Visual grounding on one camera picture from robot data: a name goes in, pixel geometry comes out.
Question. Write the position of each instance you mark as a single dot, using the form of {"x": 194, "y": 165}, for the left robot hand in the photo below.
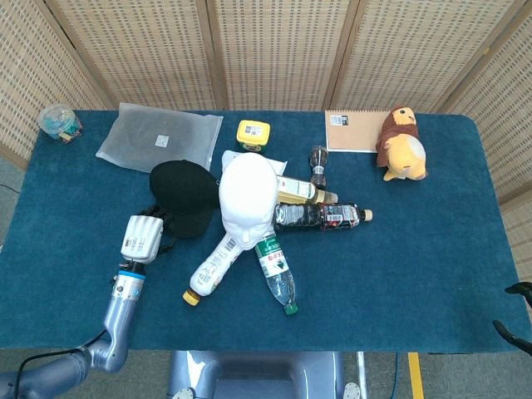
{"x": 141, "y": 239}

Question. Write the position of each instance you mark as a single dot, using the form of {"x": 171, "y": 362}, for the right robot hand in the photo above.
{"x": 519, "y": 338}

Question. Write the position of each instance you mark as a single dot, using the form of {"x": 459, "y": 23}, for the black baseball cap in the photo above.
{"x": 183, "y": 187}

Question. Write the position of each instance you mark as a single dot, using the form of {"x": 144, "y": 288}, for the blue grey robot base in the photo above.
{"x": 257, "y": 374}

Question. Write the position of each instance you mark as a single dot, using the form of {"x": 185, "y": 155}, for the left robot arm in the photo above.
{"x": 120, "y": 316}

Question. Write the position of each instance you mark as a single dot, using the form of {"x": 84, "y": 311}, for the white mannequin head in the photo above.
{"x": 249, "y": 187}

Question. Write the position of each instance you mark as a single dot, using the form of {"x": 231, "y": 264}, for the green cap water bottle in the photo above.
{"x": 276, "y": 274}

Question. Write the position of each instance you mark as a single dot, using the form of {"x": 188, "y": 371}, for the white label tea bottle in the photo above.
{"x": 210, "y": 270}

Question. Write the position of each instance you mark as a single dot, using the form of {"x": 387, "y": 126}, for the translucent zip bag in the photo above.
{"x": 133, "y": 141}

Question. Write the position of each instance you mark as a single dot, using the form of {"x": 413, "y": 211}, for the yellow floor tape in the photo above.
{"x": 416, "y": 374}

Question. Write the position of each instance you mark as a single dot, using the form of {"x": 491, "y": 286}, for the blue felt table cover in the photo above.
{"x": 415, "y": 249}

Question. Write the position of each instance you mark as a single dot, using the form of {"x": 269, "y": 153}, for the clear jar of clips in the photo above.
{"x": 58, "y": 122}

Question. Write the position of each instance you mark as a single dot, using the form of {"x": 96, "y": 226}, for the yellow lidded box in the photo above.
{"x": 253, "y": 131}

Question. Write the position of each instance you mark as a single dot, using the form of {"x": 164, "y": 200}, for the white table leg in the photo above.
{"x": 361, "y": 370}

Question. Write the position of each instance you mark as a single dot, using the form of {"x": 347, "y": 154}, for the yellow tea bottle green label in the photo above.
{"x": 299, "y": 189}

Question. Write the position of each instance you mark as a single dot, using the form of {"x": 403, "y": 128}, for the dark coffee bottle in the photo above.
{"x": 307, "y": 216}

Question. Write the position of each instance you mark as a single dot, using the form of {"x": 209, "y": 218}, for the small dark grinder bottle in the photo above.
{"x": 318, "y": 166}

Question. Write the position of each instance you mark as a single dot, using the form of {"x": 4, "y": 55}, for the yellow brown plush toy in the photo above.
{"x": 405, "y": 154}

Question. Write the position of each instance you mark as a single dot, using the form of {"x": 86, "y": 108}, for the woven bamboo folding screen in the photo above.
{"x": 282, "y": 50}

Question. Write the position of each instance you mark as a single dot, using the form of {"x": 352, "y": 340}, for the kraft spiral notebook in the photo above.
{"x": 353, "y": 133}

